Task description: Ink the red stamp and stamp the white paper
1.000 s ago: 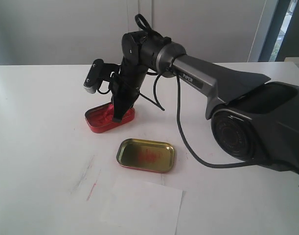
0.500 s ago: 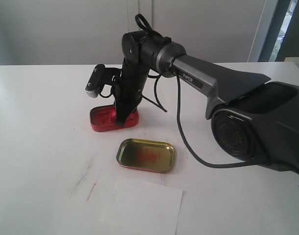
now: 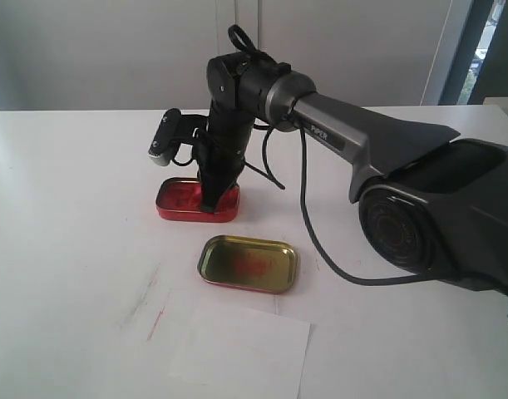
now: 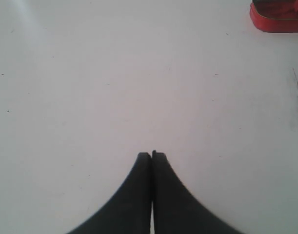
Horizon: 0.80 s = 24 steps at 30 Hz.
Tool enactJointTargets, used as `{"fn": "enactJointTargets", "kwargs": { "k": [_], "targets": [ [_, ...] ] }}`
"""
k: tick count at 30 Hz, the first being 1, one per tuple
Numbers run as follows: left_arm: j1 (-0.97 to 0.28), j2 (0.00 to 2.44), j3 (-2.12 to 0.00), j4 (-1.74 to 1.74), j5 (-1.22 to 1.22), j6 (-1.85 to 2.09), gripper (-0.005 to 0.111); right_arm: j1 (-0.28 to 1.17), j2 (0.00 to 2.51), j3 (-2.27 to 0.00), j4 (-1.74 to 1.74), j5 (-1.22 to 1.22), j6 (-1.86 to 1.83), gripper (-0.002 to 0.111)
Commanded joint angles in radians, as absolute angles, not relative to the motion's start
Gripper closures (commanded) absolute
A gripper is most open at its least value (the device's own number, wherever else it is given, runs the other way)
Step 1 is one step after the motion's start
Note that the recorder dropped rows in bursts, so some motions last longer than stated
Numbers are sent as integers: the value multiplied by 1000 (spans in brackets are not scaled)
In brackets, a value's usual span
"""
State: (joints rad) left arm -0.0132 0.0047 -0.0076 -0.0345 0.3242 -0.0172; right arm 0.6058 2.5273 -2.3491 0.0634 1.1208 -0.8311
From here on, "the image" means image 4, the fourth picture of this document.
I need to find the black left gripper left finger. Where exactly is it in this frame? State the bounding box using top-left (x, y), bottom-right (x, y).
top-left (70, 153), bottom-right (152, 234)

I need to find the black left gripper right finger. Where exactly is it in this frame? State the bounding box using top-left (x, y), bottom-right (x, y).
top-left (151, 151), bottom-right (240, 234)

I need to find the red ink pad tin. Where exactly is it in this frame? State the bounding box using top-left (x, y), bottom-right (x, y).
top-left (250, 0), bottom-right (298, 33)

